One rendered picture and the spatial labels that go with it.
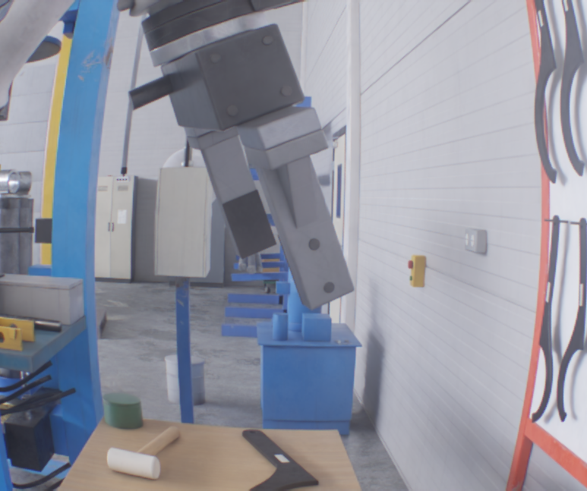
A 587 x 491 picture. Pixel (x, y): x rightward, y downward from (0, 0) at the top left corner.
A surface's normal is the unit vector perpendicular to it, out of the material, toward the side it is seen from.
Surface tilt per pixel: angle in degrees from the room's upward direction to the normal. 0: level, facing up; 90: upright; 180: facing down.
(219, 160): 97
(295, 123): 97
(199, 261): 90
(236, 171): 97
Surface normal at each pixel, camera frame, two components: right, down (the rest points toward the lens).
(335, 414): 0.07, 0.07
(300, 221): 0.44, 0.61
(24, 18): 0.29, 0.54
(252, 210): 0.33, 0.18
